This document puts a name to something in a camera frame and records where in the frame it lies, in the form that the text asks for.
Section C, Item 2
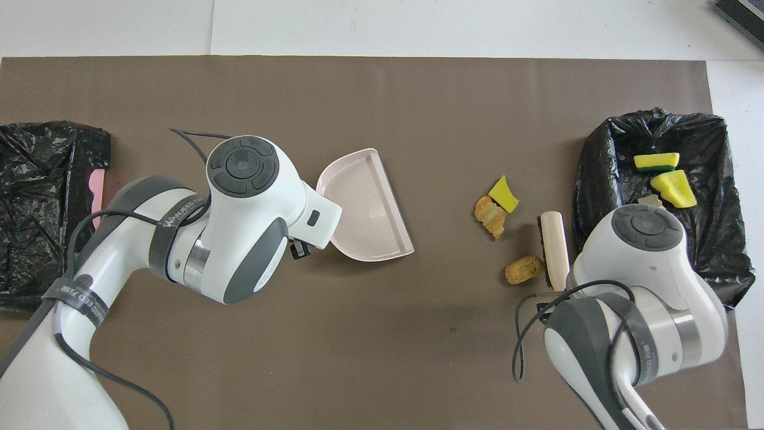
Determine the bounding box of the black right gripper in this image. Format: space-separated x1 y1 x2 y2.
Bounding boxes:
535 293 557 324

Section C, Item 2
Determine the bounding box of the mustard brown sponge piece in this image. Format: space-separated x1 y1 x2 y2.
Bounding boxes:
504 256 546 285

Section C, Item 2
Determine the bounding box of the beige brush with black bristles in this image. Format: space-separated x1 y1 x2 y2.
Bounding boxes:
537 210 572 293

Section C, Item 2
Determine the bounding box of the beige plastic dustpan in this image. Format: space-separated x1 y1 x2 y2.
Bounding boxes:
315 148 416 263

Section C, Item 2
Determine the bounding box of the orange striped sponge piece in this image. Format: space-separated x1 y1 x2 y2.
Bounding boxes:
474 195 508 241

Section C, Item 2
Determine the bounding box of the yellow sponge piece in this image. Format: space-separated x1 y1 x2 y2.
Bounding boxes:
488 174 520 214
633 152 681 174
649 170 698 209

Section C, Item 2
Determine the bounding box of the open bin with black bag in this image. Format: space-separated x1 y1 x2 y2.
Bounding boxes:
572 107 756 309

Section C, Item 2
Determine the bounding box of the pink bin in black bag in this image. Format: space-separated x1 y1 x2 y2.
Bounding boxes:
0 121 112 312

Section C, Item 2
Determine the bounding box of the brown paper table mat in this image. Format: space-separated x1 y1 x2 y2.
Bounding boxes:
0 56 748 430

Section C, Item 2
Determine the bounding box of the dark grey ribbed device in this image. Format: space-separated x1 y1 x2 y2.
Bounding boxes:
713 0 764 51

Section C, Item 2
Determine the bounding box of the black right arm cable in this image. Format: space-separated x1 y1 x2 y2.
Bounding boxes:
512 279 637 383

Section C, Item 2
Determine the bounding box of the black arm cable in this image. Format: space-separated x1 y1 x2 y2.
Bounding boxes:
57 127 232 430
512 279 637 383

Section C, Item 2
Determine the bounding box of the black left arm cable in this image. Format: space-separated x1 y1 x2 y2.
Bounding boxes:
57 127 232 430

